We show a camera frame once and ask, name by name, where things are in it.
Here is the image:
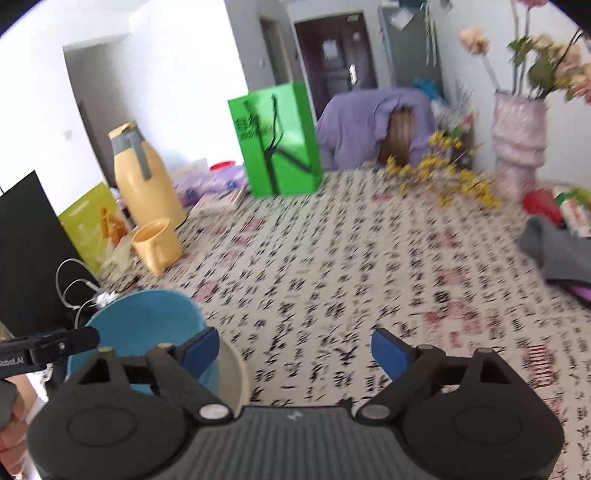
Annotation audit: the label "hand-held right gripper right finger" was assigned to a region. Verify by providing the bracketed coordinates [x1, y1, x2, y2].
[353, 329, 527, 423]

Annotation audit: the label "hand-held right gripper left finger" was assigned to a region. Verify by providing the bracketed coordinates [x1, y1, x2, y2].
[65, 327, 234, 423]

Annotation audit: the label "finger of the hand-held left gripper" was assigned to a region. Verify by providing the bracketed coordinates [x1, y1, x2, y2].
[25, 327, 101, 366]

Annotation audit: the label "cream plate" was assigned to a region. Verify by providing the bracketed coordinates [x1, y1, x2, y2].
[215, 342, 252, 416]

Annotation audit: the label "blue bowl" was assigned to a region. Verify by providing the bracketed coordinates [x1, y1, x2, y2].
[69, 290, 220, 402]

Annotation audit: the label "person's left hand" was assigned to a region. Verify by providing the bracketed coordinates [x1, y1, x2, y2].
[0, 376, 35, 467]

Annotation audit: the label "black paper bag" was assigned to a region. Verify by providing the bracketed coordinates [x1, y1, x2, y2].
[0, 170, 100, 342]

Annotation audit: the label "clear crumpled wrapper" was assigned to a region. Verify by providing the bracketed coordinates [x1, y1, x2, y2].
[99, 240, 137, 278]

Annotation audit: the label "yellow mug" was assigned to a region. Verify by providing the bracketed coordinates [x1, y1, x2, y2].
[130, 218, 184, 277]

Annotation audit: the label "yellow-green snack box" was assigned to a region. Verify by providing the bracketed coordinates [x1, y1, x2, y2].
[58, 181, 132, 273]

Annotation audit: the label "purple tissue packet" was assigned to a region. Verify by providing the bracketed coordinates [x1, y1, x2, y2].
[175, 166, 250, 206]

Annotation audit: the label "yellow thermos jug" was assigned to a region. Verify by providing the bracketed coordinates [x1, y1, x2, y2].
[108, 121, 188, 229]

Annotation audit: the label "white plastic container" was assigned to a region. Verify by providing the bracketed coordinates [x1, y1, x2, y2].
[173, 157, 211, 180]

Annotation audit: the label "grey purple pouch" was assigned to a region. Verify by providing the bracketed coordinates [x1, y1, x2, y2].
[517, 216, 591, 303]

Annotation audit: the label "yellow flower branch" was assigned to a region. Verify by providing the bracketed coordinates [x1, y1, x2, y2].
[383, 129, 504, 210]

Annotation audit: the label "red green snack packets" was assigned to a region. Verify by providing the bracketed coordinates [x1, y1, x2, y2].
[523, 186, 591, 238]

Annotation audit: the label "wooden chair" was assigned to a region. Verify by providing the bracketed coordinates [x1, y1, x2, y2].
[376, 108, 414, 167]

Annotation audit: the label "green shopping bag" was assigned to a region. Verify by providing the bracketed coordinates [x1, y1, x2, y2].
[228, 80, 324, 198]

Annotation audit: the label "purple jacket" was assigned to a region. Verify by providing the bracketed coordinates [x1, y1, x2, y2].
[315, 88, 437, 172]

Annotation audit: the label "pink textured vase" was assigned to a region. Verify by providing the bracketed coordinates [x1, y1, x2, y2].
[492, 90, 550, 201]

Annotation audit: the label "blue plastic bag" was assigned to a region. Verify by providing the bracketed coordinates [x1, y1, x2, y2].
[412, 76, 445, 100]

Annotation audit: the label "dark brown entrance door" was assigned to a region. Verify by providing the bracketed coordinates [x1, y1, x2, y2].
[294, 13, 379, 118]

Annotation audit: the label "grey refrigerator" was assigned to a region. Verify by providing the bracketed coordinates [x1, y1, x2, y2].
[378, 0, 444, 88]

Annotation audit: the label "white folded umbrella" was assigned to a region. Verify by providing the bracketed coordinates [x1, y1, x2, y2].
[422, 2, 439, 68]

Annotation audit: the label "dried pink roses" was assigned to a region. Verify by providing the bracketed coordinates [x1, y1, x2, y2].
[457, 0, 591, 104]

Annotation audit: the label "white cable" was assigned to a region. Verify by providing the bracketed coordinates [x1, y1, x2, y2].
[55, 258, 116, 311]

